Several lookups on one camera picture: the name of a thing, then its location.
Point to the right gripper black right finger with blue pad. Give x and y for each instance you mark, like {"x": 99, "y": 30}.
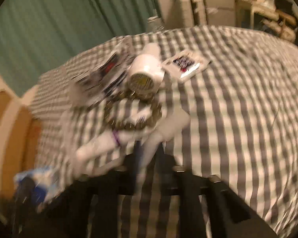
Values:
{"x": 207, "y": 201}

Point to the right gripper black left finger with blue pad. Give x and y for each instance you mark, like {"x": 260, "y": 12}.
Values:
{"x": 68, "y": 214}

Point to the white tissue pack Vinda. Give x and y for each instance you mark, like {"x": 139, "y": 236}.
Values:
{"x": 39, "y": 186}

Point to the white toothpaste tube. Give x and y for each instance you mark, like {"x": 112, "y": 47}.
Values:
{"x": 110, "y": 140}

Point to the silver foil pouch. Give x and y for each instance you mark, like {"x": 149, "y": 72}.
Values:
{"x": 93, "y": 86}

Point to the small white card packet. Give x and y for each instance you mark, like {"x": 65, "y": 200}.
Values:
{"x": 185, "y": 64}

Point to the white hair dryer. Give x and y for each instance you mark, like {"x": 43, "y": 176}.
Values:
{"x": 146, "y": 74}

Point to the green curtain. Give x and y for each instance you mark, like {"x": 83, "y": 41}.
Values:
{"x": 37, "y": 36}

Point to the large water jug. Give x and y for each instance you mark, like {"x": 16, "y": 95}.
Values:
{"x": 154, "y": 24}

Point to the white suitcase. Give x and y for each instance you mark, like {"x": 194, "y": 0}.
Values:
{"x": 186, "y": 14}

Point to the white dressing table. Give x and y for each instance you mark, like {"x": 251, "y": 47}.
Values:
{"x": 283, "y": 24}

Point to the grey mini fridge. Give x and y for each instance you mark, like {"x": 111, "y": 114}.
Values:
{"x": 220, "y": 12}

